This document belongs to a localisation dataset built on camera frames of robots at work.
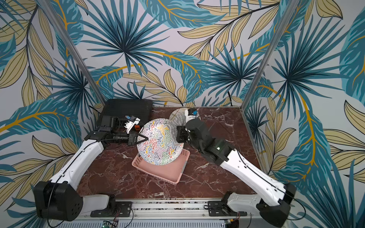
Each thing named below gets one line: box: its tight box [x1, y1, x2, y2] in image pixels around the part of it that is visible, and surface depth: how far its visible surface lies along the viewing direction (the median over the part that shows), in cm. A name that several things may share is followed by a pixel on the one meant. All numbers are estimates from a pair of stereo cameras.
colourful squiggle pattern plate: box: [136, 118, 185, 166], surface depth 76 cm
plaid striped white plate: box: [169, 107, 188, 121], surface depth 117 cm
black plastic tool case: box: [99, 98, 153, 124], surface depth 115 cm
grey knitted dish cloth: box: [166, 113, 187, 144], surface depth 66 cm
